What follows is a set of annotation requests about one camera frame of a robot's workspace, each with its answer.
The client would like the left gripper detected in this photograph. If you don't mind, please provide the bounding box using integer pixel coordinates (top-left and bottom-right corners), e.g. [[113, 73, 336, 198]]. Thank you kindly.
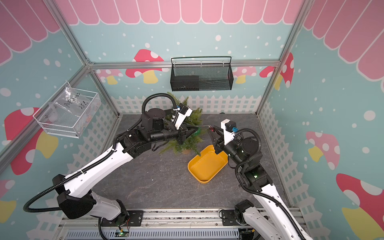
[[150, 122, 199, 145]]

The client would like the clear plastic bag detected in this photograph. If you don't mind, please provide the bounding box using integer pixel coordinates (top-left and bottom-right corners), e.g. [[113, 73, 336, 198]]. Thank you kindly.
[[47, 85, 91, 126]]

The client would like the black box in basket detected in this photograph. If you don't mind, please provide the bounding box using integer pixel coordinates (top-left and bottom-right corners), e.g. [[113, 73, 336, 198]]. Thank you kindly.
[[171, 76, 200, 92]]

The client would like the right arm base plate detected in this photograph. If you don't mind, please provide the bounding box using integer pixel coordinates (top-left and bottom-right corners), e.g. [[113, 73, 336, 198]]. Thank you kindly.
[[219, 209, 248, 226]]

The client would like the black wire mesh basket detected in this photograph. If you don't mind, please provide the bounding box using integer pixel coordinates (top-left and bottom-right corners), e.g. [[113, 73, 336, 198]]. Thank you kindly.
[[171, 56, 234, 91]]

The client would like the aluminium front rail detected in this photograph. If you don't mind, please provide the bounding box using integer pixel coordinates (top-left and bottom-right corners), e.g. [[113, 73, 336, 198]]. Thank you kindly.
[[59, 208, 307, 230]]

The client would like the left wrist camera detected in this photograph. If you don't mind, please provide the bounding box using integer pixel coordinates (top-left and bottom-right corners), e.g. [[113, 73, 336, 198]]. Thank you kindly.
[[172, 103, 193, 130]]

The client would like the small green christmas tree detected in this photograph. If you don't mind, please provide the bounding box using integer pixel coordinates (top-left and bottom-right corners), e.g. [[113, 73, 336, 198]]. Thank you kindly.
[[160, 108, 203, 156]]

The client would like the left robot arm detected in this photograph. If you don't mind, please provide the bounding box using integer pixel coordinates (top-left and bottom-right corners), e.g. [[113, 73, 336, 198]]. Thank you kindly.
[[23, 93, 198, 225]]

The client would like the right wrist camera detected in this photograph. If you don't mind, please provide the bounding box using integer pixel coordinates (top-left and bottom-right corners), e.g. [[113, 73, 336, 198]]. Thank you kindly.
[[221, 119, 238, 146]]

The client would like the white wire basket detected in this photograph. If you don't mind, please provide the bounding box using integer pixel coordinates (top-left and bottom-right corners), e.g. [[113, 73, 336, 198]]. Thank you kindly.
[[33, 83, 102, 139]]

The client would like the yellow plastic tray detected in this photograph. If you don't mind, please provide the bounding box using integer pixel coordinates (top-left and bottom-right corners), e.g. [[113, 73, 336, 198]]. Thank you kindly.
[[188, 145, 228, 184]]

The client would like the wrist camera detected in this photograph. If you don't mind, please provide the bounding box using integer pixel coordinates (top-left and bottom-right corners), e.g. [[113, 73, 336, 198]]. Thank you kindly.
[[221, 119, 238, 146], [172, 103, 193, 130]]

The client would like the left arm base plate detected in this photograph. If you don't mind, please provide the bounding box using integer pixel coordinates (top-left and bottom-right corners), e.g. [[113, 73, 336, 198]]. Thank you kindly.
[[101, 210, 144, 227]]

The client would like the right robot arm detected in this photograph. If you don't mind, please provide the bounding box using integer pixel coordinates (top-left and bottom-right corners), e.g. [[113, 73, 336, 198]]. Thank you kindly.
[[208, 126, 311, 240]]

